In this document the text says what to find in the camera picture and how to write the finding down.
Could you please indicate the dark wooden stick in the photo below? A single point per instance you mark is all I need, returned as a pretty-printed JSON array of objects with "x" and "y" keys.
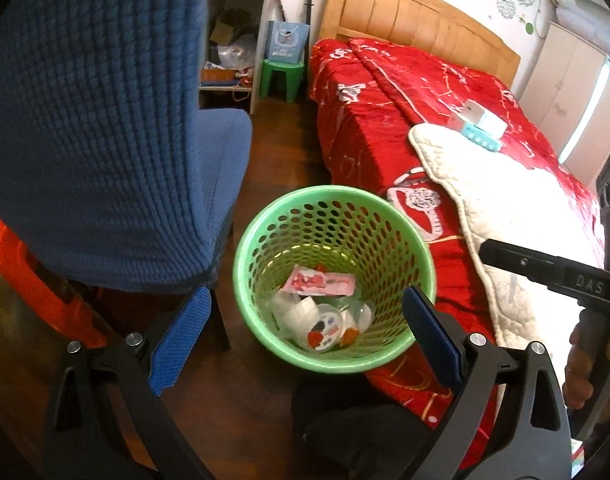
[{"x": 310, "y": 5}]

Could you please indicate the teal tissue pack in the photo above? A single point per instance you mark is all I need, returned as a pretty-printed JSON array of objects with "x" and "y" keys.
[{"x": 480, "y": 139}]

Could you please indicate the white tissue pack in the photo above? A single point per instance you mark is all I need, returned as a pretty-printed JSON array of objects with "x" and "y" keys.
[{"x": 477, "y": 115}]

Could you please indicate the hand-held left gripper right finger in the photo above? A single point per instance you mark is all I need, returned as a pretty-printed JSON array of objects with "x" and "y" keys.
[{"x": 432, "y": 340}]

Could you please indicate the pink snack packet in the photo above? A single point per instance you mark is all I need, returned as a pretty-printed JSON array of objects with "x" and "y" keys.
[{"x": 320, "y": 281}]

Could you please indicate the light blue gift bag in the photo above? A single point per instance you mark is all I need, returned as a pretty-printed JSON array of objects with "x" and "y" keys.
[{"x": 285, "y": 40}]

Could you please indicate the white quilted mat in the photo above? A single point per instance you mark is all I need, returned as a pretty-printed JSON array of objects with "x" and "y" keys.
[{"x": 510, "y": 200}]

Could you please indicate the brown cardboard box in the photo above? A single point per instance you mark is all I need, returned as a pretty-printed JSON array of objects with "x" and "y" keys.
[{"x": 225, "y": 30}]

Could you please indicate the grey bedding bundle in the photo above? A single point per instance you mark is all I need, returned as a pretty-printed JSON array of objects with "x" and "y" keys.
[{"x": 590, "y": 27}]

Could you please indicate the blue office chair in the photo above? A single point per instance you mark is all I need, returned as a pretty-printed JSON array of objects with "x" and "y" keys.
[{"x": 110, "y": 135}]

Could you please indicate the clear plastic container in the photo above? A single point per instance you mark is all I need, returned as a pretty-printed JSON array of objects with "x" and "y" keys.
[{"x": 360, "y": 315}]

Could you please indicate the green plastic basket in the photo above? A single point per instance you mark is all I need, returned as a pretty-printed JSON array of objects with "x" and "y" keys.
[{"x": 335, "y": 220}]

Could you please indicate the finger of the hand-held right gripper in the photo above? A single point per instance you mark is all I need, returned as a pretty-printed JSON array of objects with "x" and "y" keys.
[{"x": 515, "y": 260}]

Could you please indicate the person's right hand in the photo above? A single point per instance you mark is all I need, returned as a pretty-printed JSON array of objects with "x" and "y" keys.
[{"x": 577, "y": 365}]

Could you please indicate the red printed bedspread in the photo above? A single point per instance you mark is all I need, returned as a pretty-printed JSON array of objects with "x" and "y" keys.
[{"x": 385, "y": 90}]

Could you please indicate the white wardrobe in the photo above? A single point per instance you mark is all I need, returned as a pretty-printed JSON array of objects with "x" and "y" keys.
[{"x": 560, "y": 85}]

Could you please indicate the green plastic stool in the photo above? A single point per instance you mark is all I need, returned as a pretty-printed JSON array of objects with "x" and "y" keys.
[{"x": 282, "y": 77}]

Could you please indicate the white desk shelf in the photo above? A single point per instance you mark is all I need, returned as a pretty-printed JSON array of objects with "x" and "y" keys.
[{"x": 257, "y": 50}]

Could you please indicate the wooden headboard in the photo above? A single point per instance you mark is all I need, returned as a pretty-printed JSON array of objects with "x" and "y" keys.
[{"x": 415, "y": 15}]

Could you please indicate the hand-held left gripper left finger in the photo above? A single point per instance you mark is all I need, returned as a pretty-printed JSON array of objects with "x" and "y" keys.
[{"x": 180, "y": 345}]

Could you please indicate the clear plastic bag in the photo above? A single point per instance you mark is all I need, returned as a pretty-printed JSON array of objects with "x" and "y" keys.
[{"x": 232, "y": 55}]

